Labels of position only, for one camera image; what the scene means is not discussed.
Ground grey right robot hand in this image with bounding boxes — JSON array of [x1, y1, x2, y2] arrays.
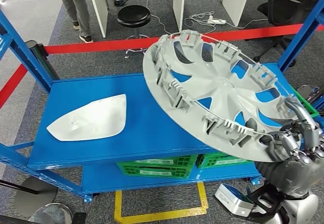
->
[[254, 96, 324, 196]]

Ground silver plastic wheel cover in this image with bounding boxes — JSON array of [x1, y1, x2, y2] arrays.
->
[[142, 30, 303, 163]]

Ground blue metal shelf rack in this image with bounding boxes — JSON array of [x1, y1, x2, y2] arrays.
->
[[0, 0, 324, 204]]

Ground white curved panel part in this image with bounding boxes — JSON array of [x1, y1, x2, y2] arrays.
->
[[46, 94, 127, 142]]

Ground yellow floor tape outline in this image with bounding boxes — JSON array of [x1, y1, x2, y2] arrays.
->
[[115, 182, 209, 224]]

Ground red barrier belt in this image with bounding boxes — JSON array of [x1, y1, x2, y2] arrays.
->
[[44, 23, 324, 55], [0, 64, 29, 109]]

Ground black office chair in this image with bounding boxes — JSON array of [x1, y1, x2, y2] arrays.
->
[[254, 0, 324, 67]]

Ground white office desk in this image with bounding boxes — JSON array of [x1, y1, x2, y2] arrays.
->
[[222, 0, 254, 27], [85, 0, 187, 39]]

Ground black round stool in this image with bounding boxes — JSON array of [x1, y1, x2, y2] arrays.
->
[[117, 5, 151, 60]]

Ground black robot foot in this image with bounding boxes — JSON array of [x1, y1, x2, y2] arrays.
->
[[72, 212, 87, 224]]

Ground person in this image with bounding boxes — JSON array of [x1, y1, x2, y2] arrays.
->
[[53, 0, 94, 44]]

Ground black stanchion with dark base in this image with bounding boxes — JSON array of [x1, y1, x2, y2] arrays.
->
[[0, 176, 58, 218]]

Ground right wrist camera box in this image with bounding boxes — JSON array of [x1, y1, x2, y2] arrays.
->
[[214, 183, 255, 218]]

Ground white power cable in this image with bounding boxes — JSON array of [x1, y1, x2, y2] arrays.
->
[[129, 0, 172, 35], [183, 11, 269, 32]]

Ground black belt stanchion post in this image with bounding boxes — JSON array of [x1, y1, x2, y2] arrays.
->
[[25, 40, 60, 81]]

